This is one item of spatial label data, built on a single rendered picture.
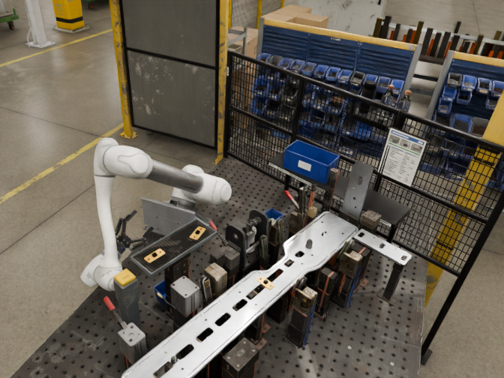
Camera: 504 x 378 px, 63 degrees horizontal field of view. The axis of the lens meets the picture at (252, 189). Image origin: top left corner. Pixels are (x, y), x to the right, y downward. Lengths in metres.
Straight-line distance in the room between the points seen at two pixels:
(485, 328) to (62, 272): 3.14
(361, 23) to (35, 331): 7.34
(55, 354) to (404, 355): 1.60
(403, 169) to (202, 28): 2.44
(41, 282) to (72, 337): 1.33
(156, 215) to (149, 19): 2.42
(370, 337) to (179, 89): 3.16
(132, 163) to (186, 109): 2.67
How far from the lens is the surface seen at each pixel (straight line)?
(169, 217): 2.46
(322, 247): 2.12
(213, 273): 1.81
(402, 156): 2.42
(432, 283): 2.80
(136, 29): 4.56
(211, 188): 2.29
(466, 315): 3.58
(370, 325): 2.26
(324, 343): 2.12
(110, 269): 2.04
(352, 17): 8.60
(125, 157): 1.91
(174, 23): 4.27
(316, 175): 2.53
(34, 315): 3.26
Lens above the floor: 2.40
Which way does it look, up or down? 35 degrees down
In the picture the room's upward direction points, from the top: 5 degrees clockwise
